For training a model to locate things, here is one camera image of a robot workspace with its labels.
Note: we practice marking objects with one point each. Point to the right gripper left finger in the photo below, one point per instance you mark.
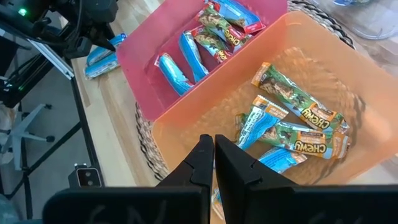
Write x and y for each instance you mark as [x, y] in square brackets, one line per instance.
[199, 174]

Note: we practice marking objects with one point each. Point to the small grey camera box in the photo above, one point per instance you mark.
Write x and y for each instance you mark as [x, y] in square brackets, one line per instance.
[88, 177]

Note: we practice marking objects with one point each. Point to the light blue granola bar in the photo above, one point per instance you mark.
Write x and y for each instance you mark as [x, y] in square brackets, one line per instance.
[237, 14]
[102, 68]
[280, 159]
[174, 74]
[259, 124]
[99, 54]
[192, 56]

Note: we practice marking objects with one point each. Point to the black aluminium table frame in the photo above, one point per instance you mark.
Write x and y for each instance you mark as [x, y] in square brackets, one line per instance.
[81, 102]

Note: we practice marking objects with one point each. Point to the green Chewy granola bar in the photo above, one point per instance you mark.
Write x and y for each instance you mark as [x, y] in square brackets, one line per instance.
[311, 141]
[298, 99]

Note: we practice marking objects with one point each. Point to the blue orange granola bar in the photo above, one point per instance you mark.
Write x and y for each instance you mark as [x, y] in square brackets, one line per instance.
[217, 202]

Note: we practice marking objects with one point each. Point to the grey office chair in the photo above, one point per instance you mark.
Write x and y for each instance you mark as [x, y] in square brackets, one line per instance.
[23, 130]

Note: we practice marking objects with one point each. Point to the clear plastic bin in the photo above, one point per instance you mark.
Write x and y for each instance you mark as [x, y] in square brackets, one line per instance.
[373, 25]

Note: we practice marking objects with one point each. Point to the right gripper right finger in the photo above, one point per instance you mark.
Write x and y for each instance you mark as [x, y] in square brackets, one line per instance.
[236, 171]

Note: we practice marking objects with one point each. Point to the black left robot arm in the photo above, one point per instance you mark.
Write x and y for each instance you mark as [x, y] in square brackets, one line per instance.
[37, 21]

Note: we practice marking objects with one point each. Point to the orange translucent plastic bin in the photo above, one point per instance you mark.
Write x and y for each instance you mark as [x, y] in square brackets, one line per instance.
[342, 62]

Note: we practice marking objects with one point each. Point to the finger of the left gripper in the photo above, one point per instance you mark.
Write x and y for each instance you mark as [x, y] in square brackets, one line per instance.
[104, 39]
[101, 45]

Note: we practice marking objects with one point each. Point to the silver aluminium bar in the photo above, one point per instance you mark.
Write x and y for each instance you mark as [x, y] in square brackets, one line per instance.
[53, 59]

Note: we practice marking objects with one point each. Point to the blue Chewy granola bar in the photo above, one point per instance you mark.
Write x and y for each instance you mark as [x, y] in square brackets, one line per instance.
[345, 2]

